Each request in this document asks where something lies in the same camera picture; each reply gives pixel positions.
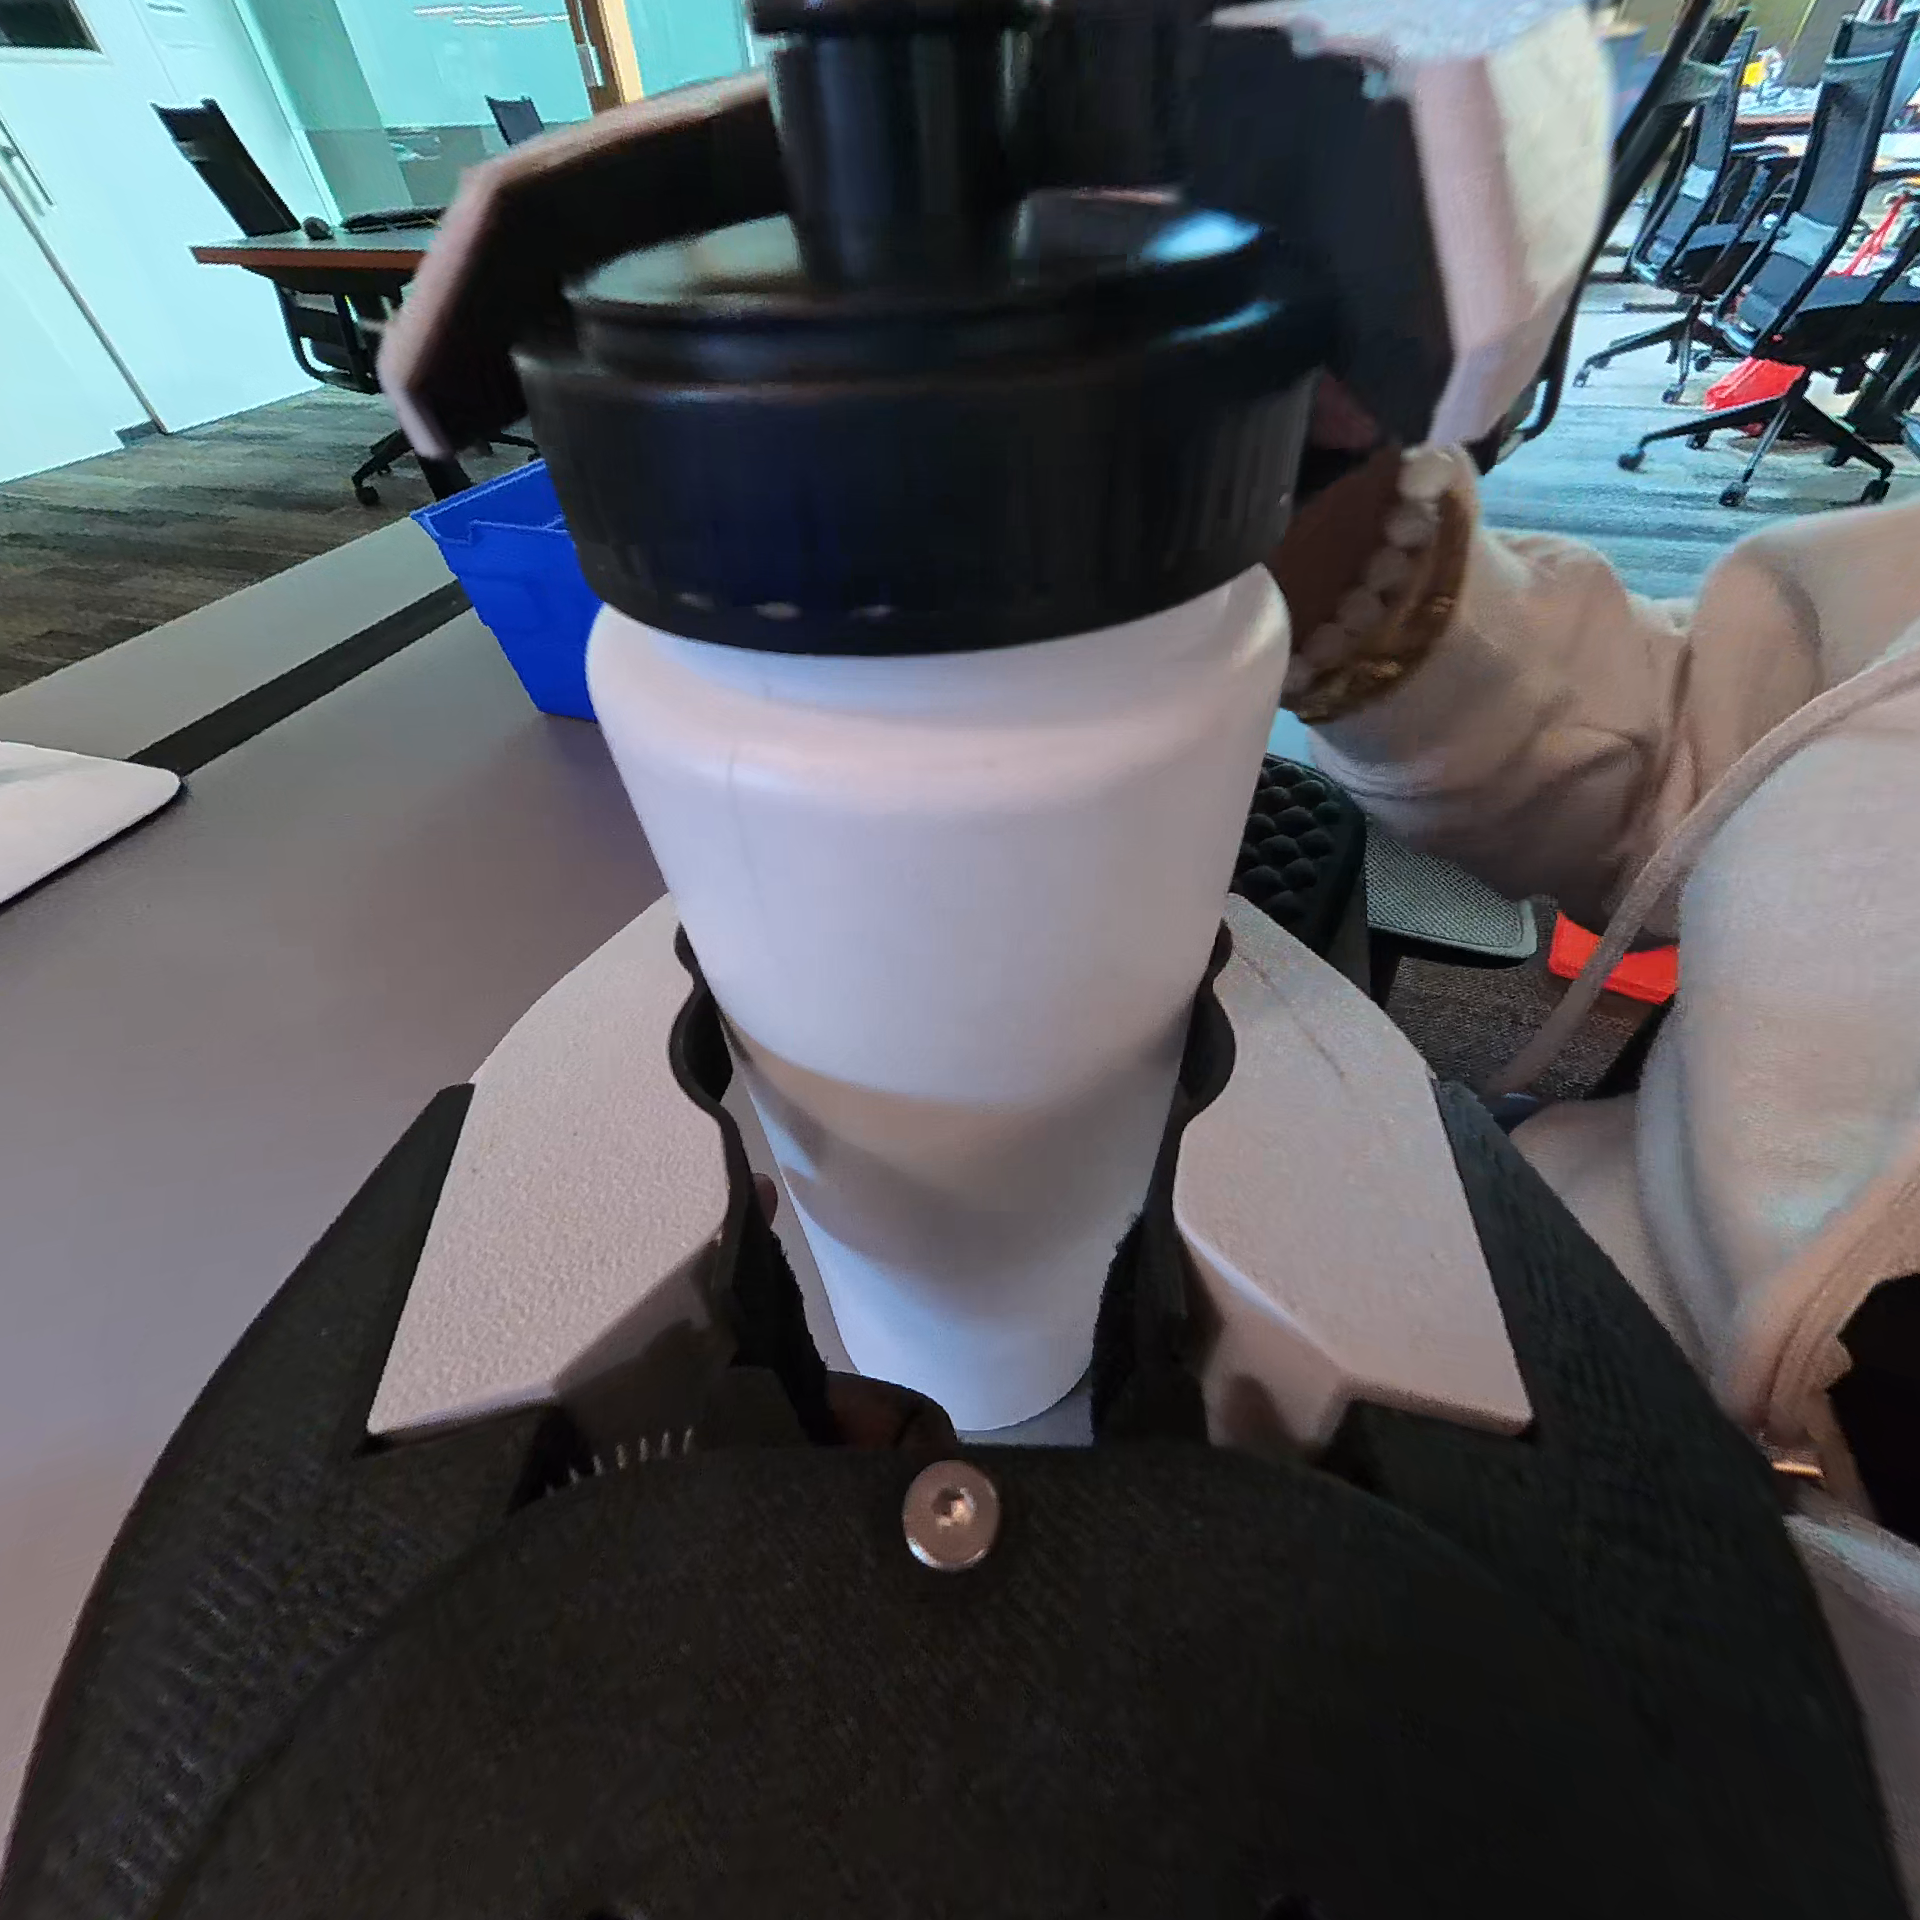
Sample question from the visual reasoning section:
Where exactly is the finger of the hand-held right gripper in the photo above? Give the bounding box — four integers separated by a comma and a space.
378, 72, 788, 459
1201, 0, 1619, 452

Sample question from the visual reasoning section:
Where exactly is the gold bangle bracelet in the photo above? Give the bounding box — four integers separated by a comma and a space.
1305, 480, 1479, 724

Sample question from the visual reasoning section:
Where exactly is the black quilted pad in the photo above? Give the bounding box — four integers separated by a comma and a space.
1237, 754, 1370, 951

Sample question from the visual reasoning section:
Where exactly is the red bag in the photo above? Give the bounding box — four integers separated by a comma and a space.
1703, 353, 1813, 442

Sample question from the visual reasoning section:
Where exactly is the grey mesh chair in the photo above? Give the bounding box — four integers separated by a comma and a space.
1362, 827, 1542, 964

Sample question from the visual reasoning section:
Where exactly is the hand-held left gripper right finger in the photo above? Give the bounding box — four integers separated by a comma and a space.
1093, 897, 1535, 1457

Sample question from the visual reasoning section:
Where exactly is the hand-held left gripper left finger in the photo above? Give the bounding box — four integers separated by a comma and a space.
369, 900, 829, 1479

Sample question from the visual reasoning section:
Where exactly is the orange cloth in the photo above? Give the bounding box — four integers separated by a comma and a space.
1545, 913, 1683, 1010

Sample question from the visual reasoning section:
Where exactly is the wooden top desk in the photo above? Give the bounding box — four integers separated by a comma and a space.
193, 223, 482, 505

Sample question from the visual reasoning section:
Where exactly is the blue plastic bin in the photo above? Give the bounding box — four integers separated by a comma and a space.
410, 458, 606, 724

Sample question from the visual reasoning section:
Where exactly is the black bottle lid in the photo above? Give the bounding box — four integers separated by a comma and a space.
511, 0, 1337, 655

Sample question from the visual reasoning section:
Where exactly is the white plastic bottle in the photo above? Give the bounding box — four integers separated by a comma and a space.
585, 576, 1295, 1431

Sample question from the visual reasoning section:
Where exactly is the person's left hand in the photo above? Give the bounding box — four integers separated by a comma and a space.
825, 1372, 953, 1452

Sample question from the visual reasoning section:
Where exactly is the white board stand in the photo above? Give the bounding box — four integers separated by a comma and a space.
0, 744, 186, 911

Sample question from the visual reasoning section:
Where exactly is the person's right hand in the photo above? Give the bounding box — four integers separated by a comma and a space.
1276, 375, 1420, 706

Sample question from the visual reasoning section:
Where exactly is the white bead bracelet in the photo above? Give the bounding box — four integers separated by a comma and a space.
1294, 442, 1479, 722

